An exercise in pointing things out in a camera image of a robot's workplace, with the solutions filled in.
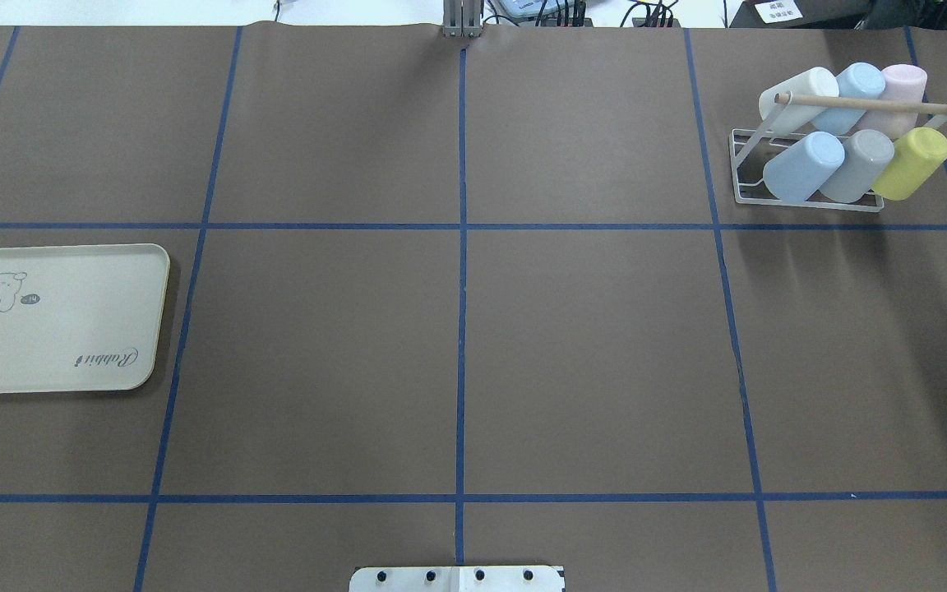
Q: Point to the white wire cup rack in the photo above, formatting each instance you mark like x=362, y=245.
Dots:
x=750, y=150

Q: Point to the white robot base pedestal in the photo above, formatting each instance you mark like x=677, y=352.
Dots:
x=459, y=578

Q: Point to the white plastic tray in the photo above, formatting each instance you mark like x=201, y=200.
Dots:
x=80, y=318

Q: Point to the blue plastic cup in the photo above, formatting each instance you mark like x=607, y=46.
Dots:
x=861, y=80

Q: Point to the pink plastic cup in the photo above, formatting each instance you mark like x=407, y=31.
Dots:
x=903, y=83

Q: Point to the light blue cup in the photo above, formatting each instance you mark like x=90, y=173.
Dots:
x=799, y=171

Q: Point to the yellow plastic cup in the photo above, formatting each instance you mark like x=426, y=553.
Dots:
x=917, y=155

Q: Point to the pale yellow cup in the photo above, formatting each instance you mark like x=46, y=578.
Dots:
x=818, y=81

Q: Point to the aluminium frame post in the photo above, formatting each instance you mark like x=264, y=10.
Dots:
x=463, y=18

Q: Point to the grey plastic cup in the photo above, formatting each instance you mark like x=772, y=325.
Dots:
x=867, y=155

